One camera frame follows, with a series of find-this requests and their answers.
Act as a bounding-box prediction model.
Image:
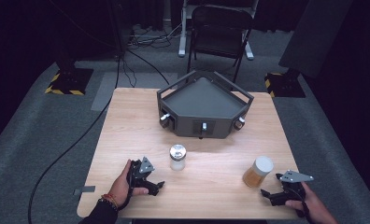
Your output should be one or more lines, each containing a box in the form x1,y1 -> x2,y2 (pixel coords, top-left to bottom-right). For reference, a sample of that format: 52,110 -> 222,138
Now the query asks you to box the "striped stand base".
44,59 -> 94,96
263,68 -> 306,99

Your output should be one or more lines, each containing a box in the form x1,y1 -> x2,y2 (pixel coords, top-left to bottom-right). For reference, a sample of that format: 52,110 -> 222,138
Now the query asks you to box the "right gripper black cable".
290,186 -> 314,224

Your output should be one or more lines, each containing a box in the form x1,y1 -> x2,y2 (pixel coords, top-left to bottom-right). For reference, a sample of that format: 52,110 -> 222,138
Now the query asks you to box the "dark tilted panel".
278,0 -> 354,78

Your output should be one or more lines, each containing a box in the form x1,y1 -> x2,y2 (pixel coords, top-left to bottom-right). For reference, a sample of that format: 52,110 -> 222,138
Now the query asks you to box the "tangle of floor cables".
128,22 -> 183,49

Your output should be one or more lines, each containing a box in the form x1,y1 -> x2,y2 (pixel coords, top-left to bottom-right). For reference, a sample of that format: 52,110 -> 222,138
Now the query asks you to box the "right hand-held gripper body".
276,170 -> 315,208

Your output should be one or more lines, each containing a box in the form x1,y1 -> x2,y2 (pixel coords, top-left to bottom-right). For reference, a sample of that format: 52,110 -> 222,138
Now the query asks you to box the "long black floor cable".
27,55 -> 122,224

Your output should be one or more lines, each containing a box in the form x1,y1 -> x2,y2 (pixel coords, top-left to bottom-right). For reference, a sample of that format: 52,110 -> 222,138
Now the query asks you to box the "thin black floor cable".
120,49 -> 171,89

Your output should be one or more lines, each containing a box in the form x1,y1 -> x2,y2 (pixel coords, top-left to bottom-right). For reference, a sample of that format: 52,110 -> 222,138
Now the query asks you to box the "person's left hand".
107,159 -> 149,209

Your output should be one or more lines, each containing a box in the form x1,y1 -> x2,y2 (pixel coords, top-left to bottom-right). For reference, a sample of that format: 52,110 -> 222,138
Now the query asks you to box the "grey tape strip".
73,185 -> 96,196

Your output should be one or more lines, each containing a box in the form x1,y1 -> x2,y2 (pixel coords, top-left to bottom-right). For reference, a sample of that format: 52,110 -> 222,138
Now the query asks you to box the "beaded bracelet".
97,193 -> 120,210

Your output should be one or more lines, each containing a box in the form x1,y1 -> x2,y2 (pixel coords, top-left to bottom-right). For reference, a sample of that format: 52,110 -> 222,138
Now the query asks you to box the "dark stand pole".
107,0 -> 135,60

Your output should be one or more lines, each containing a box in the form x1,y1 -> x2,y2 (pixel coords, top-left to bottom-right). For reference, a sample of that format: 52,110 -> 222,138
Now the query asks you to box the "black folding chair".
186,4 -> 255,84

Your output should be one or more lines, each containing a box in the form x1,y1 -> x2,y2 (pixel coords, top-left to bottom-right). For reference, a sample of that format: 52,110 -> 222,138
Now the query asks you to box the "person's right hand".
285,181 -> 339,224

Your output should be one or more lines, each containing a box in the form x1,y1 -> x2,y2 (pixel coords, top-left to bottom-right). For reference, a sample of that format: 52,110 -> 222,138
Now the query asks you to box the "grey corner rack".
156,69 -> 255,140

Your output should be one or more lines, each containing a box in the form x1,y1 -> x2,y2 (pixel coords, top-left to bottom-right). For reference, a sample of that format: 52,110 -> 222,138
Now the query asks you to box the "amber jar with white lid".
242,155 -> 275,189

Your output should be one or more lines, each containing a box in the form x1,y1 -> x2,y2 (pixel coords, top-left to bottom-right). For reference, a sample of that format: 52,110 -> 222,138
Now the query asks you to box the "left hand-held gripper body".
125,156 -> 158,189

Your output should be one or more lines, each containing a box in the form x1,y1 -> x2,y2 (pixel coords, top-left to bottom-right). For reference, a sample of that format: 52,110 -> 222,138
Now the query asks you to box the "glass shaker with silver lid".
168,143 -> 188,172

